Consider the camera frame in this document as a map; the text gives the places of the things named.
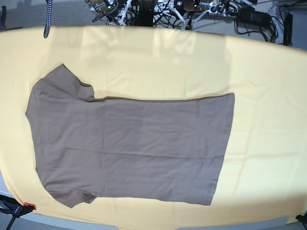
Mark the brown T-shirt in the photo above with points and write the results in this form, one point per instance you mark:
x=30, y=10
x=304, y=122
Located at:
x=87, y=148

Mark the white power strip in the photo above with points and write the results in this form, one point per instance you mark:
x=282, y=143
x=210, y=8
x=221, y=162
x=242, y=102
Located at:
x=181, y=7

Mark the yellow table cloth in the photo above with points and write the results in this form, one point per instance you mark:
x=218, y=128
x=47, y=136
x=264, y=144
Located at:
x=264, y=174

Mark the black power adapter box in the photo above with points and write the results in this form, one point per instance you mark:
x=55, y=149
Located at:
x=254, y=17

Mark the black box right edge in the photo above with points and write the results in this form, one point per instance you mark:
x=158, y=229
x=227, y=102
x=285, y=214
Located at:
x=287, y=30

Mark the black clamp with orange tip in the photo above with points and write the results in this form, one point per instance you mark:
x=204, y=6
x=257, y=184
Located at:
x=11, y=206

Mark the black clamp right corner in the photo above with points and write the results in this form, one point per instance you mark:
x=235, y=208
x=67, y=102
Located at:
x=302, y=219

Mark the black stand post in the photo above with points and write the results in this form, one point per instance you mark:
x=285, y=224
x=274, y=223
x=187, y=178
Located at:
x=145, y=15

